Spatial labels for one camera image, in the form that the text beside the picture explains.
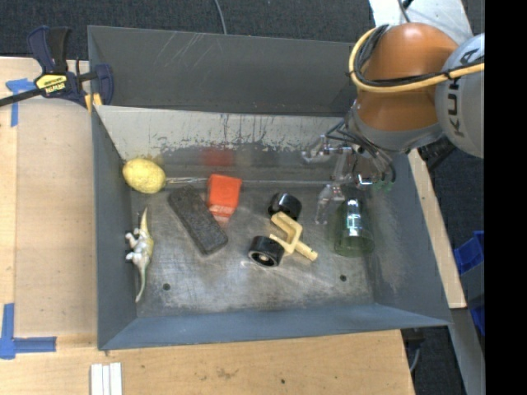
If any white toy dinosaur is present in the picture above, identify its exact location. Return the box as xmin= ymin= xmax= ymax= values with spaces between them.
xmin=124 ymin=207 xmax=156 ymax=304

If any clear green glass cup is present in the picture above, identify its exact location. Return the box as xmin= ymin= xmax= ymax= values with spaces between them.
xmin=332 ymin=197 xmax=376 ymax=258

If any orange-red box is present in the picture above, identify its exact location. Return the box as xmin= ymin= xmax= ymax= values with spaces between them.
xmin=205 ymin=173 xmax=244 ymax=222

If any grey metal bin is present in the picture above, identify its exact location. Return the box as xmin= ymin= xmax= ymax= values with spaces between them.
xmin=86 ymin=25 xmax=455 ymax=351

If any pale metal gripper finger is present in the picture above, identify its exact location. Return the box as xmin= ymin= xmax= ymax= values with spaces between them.
xmin=301 ymin=135 xmax=333 ymax=165
xmin=314 ymin=182 xmax=346 ymax=226

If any black flat block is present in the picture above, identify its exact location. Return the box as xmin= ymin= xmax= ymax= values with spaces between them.
xmin=166 ymin=184 xmax=230 ymax=256

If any yellow lemon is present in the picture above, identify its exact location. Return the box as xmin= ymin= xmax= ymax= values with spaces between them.
xmin=121 ymin=157 xmax=167 ymax=195

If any beige handle with black wheels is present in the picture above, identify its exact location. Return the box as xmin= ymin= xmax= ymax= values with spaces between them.
xmin=247 ymin=192 xmax=319 ymax=268

